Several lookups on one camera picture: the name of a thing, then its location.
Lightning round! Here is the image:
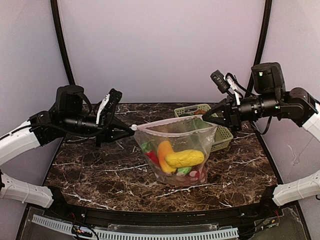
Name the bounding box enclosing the white slotted cable duct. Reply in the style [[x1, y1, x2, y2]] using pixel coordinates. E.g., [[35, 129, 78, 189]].
[[31, 214, 239, 240]]

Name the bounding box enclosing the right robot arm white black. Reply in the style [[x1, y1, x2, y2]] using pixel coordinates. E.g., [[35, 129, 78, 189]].
[[202, 62, 320, 209]]

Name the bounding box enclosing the red chili pepper toy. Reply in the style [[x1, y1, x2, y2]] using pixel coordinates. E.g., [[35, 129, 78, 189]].
[[145, 150, 160, 167]]

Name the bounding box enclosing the clear zip top bag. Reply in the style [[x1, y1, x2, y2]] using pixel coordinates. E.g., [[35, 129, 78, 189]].
[[131, 115, 218, 187]]

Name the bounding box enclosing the black front rail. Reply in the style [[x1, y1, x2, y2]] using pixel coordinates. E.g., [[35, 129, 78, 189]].
[[44, 191, 280, 227]]

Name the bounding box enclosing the red strawberry toy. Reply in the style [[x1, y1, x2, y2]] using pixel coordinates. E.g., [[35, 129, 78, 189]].
[[186, 167, 207, 186]]

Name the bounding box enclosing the black frame post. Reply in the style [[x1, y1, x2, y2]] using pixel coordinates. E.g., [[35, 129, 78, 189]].
[[246, 0, 273, 88], [50, 0, 76, 85]]

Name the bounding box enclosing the right black frame post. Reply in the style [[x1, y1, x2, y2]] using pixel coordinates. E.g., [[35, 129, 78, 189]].
[[246, 0, 273, 88]]

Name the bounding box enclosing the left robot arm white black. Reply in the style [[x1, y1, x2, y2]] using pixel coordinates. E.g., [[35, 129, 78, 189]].
[[0, 85, 135, 209]]

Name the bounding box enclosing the pale green plastic basket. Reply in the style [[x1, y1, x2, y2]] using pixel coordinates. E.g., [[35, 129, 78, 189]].
[[174, 103, 234, 153]]

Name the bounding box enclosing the green bell pepper toy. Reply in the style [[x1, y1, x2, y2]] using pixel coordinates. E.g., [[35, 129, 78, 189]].
[[140, 141, 154, 154]]

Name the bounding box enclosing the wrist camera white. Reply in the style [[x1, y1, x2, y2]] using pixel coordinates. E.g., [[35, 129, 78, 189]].
[[210, 70, 243, 106], [95, 88, 123, 125]]

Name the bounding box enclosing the left black frame post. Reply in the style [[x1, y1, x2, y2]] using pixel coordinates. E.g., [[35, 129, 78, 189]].
[[50, 0, 76, 85]]

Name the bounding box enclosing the light green bitter gourd toy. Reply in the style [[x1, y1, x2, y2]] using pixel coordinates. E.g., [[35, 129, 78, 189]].
[[176, 166, 192, 176]]

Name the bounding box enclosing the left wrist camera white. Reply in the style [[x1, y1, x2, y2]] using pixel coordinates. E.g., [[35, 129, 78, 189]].
[[95, 88, 123, 125]]

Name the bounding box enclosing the yellow corn toy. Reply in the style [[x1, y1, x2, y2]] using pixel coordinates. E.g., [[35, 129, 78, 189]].
[[164, 149, 205, 168]]

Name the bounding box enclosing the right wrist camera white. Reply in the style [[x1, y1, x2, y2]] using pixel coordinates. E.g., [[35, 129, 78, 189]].
[[210, 70, 243, 106]]

